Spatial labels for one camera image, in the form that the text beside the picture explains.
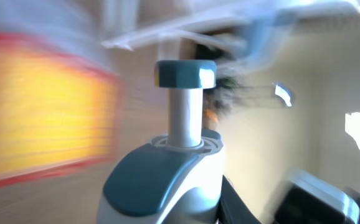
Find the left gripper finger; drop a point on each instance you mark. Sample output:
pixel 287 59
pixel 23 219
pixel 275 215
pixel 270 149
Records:
pixel 231 208

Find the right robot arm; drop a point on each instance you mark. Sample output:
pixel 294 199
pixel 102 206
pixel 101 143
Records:
pixel 314 202

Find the red and yellow tip box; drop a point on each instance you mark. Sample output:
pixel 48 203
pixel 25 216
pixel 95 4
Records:
pixel 43 112

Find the white and blue stand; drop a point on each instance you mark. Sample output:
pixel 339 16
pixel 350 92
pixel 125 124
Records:
pixel 254 28

